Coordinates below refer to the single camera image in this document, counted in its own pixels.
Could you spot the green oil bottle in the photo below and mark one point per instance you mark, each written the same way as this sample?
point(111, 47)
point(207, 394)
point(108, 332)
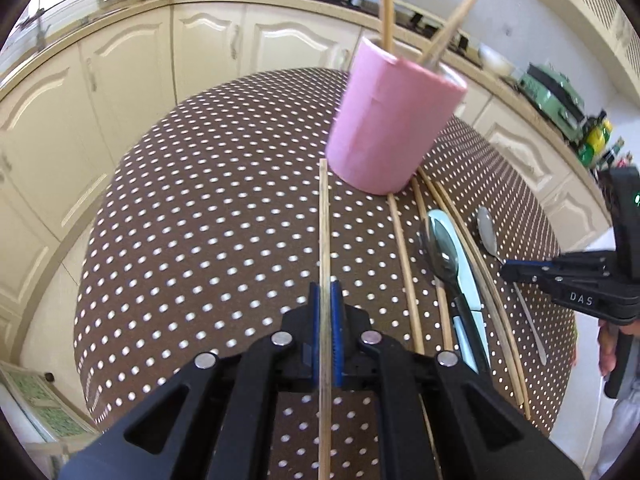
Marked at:
point(594, 142)

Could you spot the light blue utensil case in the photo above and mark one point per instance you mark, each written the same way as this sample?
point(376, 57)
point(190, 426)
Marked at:
point(466, 279)

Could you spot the brown polka dot tablecloth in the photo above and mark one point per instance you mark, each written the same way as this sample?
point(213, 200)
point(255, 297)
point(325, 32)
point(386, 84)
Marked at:
point(208, 233)

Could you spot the white bowl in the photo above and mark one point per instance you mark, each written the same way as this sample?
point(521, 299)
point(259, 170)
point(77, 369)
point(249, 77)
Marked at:
point(494, 62)

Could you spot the wooden chopstick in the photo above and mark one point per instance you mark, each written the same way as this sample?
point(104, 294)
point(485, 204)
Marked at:
point(387, 19)
point(489, 291)
point(325, 326)
point(445, 325)
point(441, 40)
point(407, 277)

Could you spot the pink utensil holder cup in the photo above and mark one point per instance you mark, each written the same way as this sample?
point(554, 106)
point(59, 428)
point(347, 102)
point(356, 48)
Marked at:
point(390, 116)

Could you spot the black handled spoon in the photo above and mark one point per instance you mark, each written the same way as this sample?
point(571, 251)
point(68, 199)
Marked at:
point(444, 261)

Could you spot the person's right hand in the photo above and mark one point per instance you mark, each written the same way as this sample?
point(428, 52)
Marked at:
point(607, 340)

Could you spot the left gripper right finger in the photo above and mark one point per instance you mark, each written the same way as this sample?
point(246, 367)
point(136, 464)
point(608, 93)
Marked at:
point(437, 418)

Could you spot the wooden chopstick in cup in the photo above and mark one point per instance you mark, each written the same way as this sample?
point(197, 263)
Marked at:
point(387, 19)
point(441, 40)

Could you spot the green electric cooker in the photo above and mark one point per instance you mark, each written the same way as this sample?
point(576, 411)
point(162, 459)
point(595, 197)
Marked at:
point(552, 94)

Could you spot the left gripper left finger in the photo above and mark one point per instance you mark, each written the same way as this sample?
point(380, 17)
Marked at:
point(214, 419)

